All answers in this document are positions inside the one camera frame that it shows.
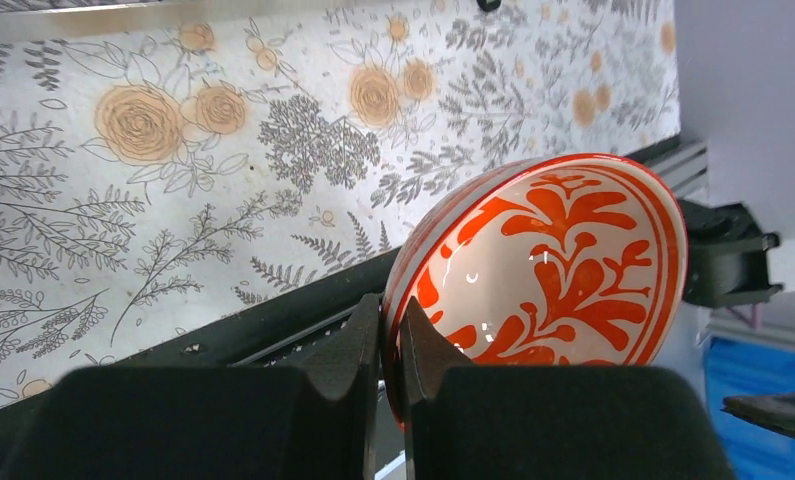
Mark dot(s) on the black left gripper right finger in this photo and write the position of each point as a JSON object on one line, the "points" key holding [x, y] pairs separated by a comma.
{"points": [[469, 421]]}

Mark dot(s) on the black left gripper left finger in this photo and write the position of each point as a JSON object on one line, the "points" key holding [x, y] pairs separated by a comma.
{"points": [[312, 419]]}

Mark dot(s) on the red white coral bowl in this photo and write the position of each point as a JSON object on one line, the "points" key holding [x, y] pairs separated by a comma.
{"points": [[581, 259]]}

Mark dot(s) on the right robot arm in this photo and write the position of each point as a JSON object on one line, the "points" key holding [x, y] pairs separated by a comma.
{"points": [[732, 261]]}

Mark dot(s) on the steel two-tier dish rack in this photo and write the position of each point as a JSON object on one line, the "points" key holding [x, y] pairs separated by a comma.
{"points": [[78, 22]]}

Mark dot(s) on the floral tablecloth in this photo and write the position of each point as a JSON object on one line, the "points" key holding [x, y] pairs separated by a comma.
{"points": [[155, 181]]}

